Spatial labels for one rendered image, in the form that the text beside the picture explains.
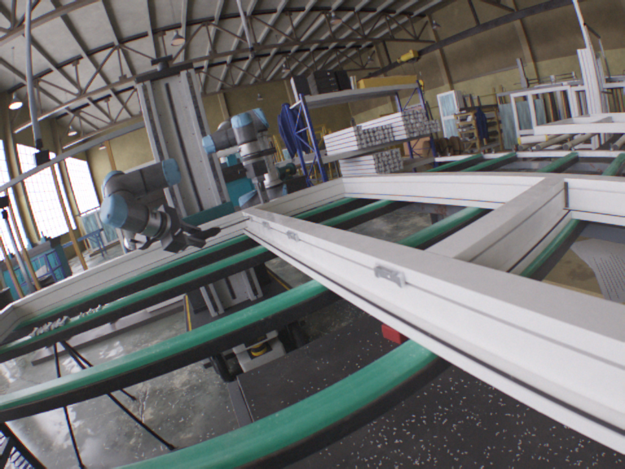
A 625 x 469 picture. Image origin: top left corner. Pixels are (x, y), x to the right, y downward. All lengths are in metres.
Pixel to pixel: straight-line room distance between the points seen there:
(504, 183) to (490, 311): 0.47
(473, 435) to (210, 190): 1.62
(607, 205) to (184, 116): 1.80
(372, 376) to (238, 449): 0.14
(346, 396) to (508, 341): 0.15
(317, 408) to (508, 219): 0.32
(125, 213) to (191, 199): 1.03
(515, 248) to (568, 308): 0.22
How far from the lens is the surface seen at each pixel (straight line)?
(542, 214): 0.53
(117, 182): 0.83
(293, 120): 5.48
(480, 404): 0.61
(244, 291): 1.88
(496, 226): 0.39
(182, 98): 1.82
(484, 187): 0.73
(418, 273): 0.30
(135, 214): 0.76
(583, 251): 1.04
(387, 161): 5.21
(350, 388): 0.29
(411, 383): 0.31
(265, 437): 0.28
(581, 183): 0.63
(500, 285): 0.26
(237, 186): 4.66
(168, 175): 0.84
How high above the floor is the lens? 1.07
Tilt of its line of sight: 15 degrees down
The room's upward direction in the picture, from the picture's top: 16 degrees counter-clockwise
